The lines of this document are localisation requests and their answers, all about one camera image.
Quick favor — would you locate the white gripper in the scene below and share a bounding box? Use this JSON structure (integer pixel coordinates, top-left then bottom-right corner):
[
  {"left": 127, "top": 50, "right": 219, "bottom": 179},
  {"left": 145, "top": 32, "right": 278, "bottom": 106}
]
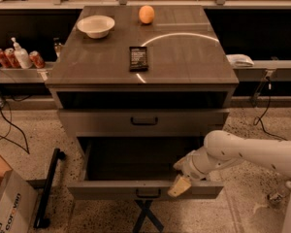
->
[{"left": 168, "top": 148, "right": 217, "bottom": 197}]

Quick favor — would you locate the grey drawer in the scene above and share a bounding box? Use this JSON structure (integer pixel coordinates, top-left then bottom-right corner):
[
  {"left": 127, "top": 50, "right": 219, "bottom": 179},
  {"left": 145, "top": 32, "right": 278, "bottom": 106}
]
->
[
  {"left": 58, "top": 109, "right": 229, "bottom": 137},
  {"left": 67, "top": 136, "right": 225, "bottom": 202}
]

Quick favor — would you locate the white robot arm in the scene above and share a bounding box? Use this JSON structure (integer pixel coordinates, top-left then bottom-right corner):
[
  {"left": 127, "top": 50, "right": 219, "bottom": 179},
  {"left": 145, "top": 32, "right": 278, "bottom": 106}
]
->
[{"left": 168, "top": 130, "right": 291, "bottom": 233}]

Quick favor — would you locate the grey drawer cabinet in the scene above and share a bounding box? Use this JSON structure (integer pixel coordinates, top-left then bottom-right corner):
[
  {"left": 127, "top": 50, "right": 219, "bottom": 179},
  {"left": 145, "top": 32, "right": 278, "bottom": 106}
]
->
[{"left": 45, "top": 5, "right": 240, "bottom": 183}]

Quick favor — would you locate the grey top drawer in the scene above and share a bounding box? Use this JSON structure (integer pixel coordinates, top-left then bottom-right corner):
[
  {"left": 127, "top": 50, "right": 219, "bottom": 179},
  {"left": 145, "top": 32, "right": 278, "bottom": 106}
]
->
[{"left": 58, "top": 109, "right": 229, "bottom": 137}]

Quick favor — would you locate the red soda can middle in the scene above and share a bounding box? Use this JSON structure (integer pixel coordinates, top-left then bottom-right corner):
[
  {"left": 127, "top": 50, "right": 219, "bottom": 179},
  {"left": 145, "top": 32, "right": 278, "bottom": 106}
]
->
[{"left": 5, "top": 48, "right": 20, "bottom": 68}]

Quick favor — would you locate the red soda can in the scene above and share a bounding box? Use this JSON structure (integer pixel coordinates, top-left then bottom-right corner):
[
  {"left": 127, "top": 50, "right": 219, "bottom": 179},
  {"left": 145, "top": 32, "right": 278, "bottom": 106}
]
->
[
  {"left": 5, "top": 48, "right": 20, "bottom": 68},
  {"left": 29, "top": 50, "right": 45, "bottom": 69},
  {"left": 0, "top": 49, "right": 11, "bottom": 68}
]

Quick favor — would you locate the clear plastic bottle on floor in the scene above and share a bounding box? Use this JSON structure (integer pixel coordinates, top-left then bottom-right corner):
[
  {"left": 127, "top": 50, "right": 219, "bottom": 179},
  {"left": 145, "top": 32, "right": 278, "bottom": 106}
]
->
[{"left": 267, "top": 181, "right": 291, "bottom": 205}]

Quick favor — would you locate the black snack bar packet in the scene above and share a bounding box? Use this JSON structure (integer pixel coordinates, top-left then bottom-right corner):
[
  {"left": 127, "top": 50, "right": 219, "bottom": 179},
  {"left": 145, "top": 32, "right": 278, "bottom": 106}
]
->
[{"left": 129, "top": 47, "right": 148, "bottom": 72}]

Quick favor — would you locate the white folded cloth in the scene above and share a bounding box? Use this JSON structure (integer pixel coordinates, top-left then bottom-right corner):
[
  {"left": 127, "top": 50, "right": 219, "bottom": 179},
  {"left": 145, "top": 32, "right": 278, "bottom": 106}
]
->
[{"left": 226, "top": 54, "right": 254, "bottom": 67}]

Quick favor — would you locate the black metal stand bar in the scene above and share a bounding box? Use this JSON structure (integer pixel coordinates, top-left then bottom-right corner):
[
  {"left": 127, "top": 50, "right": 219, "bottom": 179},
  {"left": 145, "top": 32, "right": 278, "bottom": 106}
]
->
[{"left": 34, "top": 148, "right": 66, "bottom": 229}]

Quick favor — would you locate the orange fruit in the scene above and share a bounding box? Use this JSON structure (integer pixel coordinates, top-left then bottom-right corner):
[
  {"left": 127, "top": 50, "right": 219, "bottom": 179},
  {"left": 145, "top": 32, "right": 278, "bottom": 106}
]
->
[{"left": 139, "top": 6, "right": 155, "bottom": 24}]

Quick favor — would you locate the cardboard box with logo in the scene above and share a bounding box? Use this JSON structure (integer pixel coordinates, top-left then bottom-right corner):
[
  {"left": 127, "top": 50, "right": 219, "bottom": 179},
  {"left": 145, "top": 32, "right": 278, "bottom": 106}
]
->
[{"left": 0, "top": 155, "right": 38, "bottom": 233}]

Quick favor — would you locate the white bowl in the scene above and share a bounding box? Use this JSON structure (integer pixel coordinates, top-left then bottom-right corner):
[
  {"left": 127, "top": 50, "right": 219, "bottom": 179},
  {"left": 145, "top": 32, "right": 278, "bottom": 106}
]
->
[{"left": 77, "top": 16, "right": 115, "bottom": 39}]

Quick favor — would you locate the small dark bottle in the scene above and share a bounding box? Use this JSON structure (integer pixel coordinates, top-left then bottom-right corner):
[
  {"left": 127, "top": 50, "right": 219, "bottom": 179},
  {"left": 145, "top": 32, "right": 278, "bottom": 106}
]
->
[{"left": 53, "top": 38, "right": 62, "bottom": 57}]

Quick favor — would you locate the red soda can right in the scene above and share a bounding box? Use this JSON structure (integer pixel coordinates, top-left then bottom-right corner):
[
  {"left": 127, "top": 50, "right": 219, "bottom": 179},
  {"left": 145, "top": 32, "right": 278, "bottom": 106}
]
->
[{"left": 29, "top": 50, "right": 45, "bottom": 69}]

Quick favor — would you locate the white pump bottle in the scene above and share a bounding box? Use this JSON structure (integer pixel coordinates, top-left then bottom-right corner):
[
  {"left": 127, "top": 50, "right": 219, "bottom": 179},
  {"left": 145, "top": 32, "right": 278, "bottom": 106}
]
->
[{"left": 11, "top": 37, "right": 32, "bottom": 69}]

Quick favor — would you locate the red soda can left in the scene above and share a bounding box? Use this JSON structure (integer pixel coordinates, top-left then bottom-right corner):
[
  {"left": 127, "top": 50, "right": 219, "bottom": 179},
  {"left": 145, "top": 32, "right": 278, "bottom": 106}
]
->
[{"left": 0, "top": 49, "right": 11, "bottom": 68}]

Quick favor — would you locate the black floor cable right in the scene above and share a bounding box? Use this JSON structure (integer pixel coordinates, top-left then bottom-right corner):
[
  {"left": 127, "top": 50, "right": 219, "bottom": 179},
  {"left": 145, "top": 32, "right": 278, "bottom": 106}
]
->
[{"left": 252, "top": 78, "right": 289, "bottom": 142}]

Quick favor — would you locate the black floor cable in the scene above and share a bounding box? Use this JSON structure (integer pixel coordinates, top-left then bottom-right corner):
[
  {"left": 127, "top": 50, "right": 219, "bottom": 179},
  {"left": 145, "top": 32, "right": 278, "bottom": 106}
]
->
[
  {"left": 0, "top": 86, "right": 31, "bottom": 155},
  {"left": 252, "top": 78, "right": 289, "bottom": 142}
]

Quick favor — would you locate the black floor cable left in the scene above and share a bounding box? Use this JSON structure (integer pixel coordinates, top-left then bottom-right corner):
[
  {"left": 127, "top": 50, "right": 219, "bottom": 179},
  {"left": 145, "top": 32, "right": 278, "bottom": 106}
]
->
[{"left": 0, "top": 86, "right": 31, "bottom": 155}]

